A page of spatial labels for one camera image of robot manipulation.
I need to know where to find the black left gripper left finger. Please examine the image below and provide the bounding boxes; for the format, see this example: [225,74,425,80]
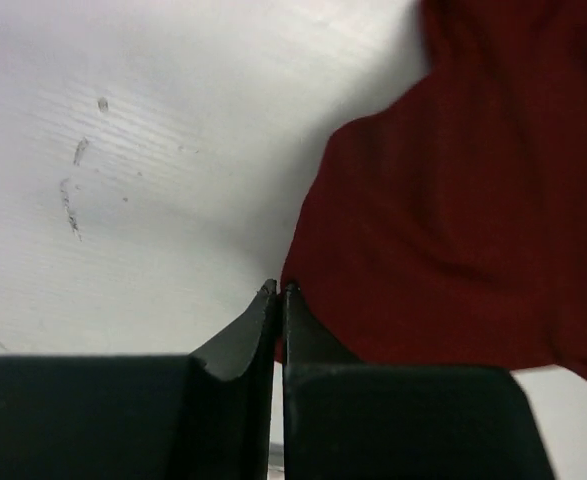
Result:
[0,280,277,479]

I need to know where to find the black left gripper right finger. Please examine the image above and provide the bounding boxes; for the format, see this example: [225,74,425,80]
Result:
[282,285,554,479]

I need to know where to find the dark red t shirt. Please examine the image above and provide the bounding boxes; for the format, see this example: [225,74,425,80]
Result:
[281,1,587,380]

